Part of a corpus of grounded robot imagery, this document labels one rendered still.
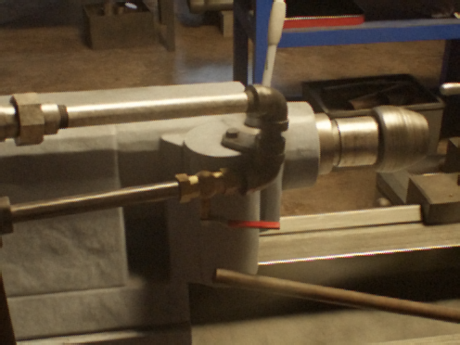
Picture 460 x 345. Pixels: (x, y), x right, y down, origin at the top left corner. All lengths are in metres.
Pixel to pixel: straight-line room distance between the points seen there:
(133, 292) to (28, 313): 0.12
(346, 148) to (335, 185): 2.14
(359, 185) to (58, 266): 2.32
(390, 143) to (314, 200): 2.03
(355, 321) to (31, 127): 0.75
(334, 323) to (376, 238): 0.16
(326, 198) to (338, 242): 1.76
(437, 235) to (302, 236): 0.23
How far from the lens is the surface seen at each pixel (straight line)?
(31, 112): 0.63
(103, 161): 0.83
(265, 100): 0.73
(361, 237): 1.23
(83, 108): 0.66
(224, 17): 4.79
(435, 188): 1.32
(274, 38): 0.85
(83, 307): 0.88
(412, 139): 0.95
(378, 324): 1.24
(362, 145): 0.94
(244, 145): 0.77
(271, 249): 1.19
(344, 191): 3.03
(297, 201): 2.94
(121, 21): 4.63
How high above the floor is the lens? 1.51
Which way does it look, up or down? 29 degrees down
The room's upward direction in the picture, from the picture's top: straight up
